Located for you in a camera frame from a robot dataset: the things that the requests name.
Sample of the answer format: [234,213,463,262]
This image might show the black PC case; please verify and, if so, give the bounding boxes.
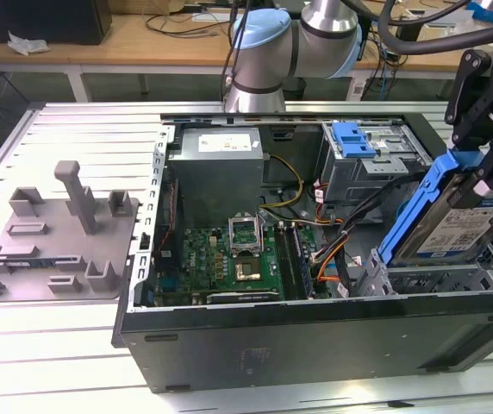
[111,110,493,394]

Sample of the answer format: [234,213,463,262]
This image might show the black case fan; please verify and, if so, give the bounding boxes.
[159,177,185,264]

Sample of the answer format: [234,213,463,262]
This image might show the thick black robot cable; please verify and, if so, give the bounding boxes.
[340,0,493,56]

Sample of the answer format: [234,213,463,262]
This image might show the small black box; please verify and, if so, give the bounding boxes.
[395,21,425,43]

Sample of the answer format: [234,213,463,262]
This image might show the hard disk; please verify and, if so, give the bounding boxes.
[378,148,493,267]

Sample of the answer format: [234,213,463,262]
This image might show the wooden desk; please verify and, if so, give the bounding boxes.
[0,0,493,104]

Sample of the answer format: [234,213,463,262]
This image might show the black computer tower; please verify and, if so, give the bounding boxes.
[0,0,113,47]

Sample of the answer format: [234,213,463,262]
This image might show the grey metal drive cage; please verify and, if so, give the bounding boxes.
[320,122,435,206]

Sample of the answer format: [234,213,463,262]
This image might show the RAM stick with chips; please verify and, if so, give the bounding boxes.
[290,223,317,298]

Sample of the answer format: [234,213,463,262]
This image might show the yellow wire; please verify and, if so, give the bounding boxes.
[259,154,304,213]

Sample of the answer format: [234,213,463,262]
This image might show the white plastic bag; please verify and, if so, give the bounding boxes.
[7,29,52,57]

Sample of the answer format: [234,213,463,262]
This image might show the CPU socket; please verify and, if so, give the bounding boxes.
[233,254,267,282]

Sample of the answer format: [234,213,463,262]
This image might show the black cable bundle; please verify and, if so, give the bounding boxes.
[315,174,424,298]

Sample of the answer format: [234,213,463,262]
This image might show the black cable with plug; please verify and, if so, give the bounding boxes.
[222,0,247,103]

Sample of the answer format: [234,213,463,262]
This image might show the blue plastic drive latch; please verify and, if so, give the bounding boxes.
[332,122,379,160]

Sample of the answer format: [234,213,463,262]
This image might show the green RAM stick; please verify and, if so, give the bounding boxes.
[3,258,58,268]

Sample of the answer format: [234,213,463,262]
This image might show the green motherboard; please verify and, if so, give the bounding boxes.
[153,219,332,303]

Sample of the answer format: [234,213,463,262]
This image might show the metal socket cover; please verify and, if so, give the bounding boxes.
[228,214,261,256]

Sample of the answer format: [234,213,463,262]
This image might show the metal locking lever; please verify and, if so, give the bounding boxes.
[259,210,270,255]

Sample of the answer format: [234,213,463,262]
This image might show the red black twisted wire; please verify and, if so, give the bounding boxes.
[161,180,179,256]

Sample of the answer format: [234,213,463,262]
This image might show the silver disk bay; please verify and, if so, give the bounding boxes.
[356,172,493,299]

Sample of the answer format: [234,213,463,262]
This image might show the orange wire bundle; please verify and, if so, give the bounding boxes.
[313,239,362,285]

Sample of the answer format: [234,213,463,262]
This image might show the black graphics card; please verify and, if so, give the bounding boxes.
[205,289,282,305]

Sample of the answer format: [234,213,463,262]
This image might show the grey parts rack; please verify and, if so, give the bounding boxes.
[0,160,142,303]

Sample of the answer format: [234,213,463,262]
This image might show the black waste bin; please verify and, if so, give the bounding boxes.
[281,76,308,103]

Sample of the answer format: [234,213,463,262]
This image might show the grey power supply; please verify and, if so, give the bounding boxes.
[166,127,269,219]

